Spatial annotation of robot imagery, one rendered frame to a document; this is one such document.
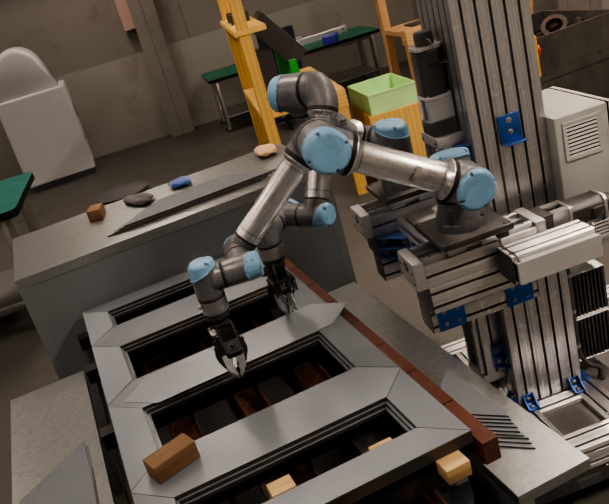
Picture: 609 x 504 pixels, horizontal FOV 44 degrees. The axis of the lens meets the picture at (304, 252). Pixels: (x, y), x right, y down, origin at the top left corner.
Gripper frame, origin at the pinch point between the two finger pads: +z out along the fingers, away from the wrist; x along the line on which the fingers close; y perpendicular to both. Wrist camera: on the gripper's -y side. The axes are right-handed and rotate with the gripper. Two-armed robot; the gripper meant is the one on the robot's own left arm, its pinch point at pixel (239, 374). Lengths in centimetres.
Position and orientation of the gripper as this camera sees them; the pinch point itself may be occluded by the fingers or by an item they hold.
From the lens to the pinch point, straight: 213.2
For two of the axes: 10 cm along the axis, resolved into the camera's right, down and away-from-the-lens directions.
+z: 2.6, 8.9, 3.8
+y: -3.6, -2.8, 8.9
